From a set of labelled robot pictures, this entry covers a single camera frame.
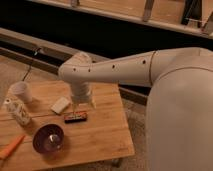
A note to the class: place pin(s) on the white ribbed gripper body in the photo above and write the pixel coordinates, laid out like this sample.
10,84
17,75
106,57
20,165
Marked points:
81,93

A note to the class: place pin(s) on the white ceramic cup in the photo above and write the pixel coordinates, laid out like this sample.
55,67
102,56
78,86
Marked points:
22,91

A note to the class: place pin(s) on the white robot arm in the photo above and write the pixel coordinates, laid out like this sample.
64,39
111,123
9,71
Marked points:
179,112

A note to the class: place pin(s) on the dark orange-trimmed bar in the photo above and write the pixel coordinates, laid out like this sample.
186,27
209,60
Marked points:
71,118

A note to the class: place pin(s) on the white rectangular block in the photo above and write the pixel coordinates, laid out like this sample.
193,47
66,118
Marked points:
60,105

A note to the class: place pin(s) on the wooden table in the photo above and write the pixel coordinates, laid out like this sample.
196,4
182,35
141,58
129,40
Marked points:
104,135

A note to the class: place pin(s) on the purple bowl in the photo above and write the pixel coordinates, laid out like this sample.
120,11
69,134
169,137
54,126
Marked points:
48,139

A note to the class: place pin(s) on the white patterned bottle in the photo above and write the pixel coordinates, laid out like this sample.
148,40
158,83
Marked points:
18,112

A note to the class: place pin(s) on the orange carrot toy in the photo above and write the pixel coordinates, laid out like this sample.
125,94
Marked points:
6,151

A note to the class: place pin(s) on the grey metal rail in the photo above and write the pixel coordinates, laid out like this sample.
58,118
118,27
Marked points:
60,52

